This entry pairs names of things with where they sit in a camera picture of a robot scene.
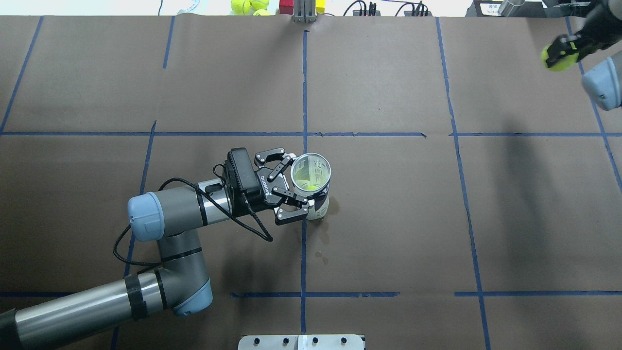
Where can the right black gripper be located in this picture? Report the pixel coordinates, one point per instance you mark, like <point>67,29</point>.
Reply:
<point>591,37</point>

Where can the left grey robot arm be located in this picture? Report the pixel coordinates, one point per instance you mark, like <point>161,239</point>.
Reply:
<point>162,243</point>

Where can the clear tennis ball can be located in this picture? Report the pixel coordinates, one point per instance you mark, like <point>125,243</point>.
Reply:
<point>311,174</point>

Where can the red cube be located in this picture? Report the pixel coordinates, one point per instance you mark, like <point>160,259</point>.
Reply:
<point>286,7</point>

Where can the yellow cube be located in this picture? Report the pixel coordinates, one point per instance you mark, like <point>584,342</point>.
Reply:
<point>320,6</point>

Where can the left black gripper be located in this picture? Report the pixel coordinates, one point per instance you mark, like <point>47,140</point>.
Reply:
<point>261,192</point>

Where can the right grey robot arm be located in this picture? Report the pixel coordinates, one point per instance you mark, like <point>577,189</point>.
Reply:
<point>602,83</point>

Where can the yellow tennis ball on desk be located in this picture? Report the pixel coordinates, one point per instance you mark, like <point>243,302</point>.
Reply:
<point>240,7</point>

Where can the yellow Wilson tennis ball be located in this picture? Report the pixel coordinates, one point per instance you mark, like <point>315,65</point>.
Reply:
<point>557,61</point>

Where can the aluminium frame post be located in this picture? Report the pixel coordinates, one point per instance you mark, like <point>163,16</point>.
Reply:
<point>305,11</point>

